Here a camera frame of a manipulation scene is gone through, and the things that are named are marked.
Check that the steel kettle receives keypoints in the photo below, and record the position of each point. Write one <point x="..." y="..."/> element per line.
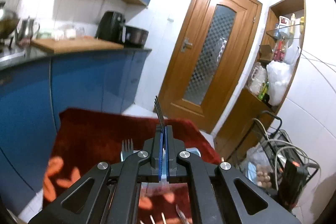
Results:
<point x="24" y="34"/>

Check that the black wire rack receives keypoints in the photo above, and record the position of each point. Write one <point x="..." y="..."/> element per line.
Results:
<point x="292" y="168"/>

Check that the grey fork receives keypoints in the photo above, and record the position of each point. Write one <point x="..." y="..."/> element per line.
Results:
<point x="158" y="110"/>

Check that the dark rice cooker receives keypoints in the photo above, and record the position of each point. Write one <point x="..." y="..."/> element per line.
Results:
<point x="135" y="37"/>

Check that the blue base kitchen cabinet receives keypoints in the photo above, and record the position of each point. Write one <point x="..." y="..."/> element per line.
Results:
<point x="36" y="88"/>

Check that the light blue utensil box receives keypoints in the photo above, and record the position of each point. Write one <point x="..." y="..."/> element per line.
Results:
<point x="193" y="151"/>

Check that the wooden door with glass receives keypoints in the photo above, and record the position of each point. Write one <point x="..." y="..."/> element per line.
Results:
<point x="208" y="58"/>

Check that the wooden corner shelf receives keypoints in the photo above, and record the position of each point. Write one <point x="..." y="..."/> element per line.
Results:
<point x="282" y="41"/>

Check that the black air fryer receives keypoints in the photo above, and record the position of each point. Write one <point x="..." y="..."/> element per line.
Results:
<point x="110" y="27"/>

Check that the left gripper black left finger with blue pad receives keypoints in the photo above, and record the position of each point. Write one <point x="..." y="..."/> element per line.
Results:
<point x="108" y="193"/>

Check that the wooden cutting board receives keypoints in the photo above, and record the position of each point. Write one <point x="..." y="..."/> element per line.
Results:
<point x="74" y="45"/>

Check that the white plastic bag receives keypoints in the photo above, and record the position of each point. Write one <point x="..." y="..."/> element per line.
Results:
<point x="279" y="75"/>

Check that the wok with steel lid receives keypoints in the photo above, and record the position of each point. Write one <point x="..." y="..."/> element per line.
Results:
<point x="8" y="21"/>

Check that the silver fork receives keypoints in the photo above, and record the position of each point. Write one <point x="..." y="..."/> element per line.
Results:
<point x="126" y="149"/>

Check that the egg carton in bag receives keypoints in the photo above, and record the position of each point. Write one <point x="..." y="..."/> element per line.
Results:
<point x="258" y="169"/>

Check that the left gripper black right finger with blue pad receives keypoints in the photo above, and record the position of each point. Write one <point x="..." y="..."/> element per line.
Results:
<point x="220" y="193"/>

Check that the red floral plush blanket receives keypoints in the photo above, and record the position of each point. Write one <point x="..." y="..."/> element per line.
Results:
<point x="86" y="138"/>

